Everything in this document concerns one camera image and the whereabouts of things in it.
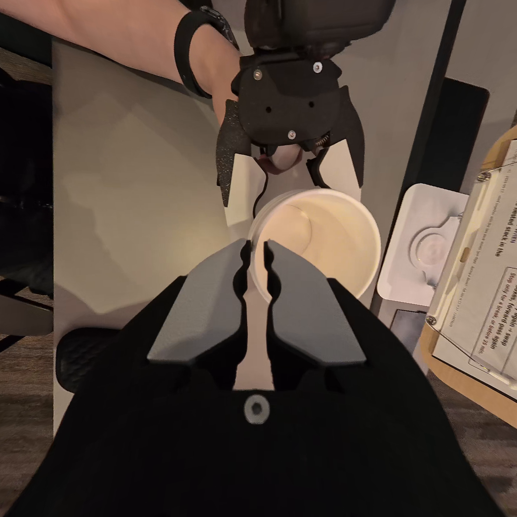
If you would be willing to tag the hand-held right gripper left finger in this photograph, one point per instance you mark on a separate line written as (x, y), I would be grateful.
(198, 315)

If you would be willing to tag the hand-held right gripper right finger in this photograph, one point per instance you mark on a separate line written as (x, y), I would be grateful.
(315, 319)

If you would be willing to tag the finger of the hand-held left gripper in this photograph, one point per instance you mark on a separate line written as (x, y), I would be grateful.
(242, 190)
(341, 169)

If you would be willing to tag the white paper cup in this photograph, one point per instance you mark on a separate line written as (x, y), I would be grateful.
(251, 226)
(335, 226)

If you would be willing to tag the person's left forearm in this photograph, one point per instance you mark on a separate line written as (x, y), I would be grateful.
(101, 36)

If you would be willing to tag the person's left hand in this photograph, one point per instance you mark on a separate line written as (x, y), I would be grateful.
(222, 72)

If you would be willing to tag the black flat plate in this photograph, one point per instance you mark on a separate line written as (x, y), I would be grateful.
(408, 329)

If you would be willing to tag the black wrist watch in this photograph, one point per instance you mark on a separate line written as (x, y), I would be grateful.
(185, 52)

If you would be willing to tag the black quilted mouse pad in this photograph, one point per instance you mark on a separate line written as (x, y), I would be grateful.
(85, 355)

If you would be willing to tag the instruction sheet on stand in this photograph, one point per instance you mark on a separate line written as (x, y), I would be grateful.
(460, 258)

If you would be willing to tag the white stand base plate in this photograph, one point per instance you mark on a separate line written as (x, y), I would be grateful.
(404, 234)

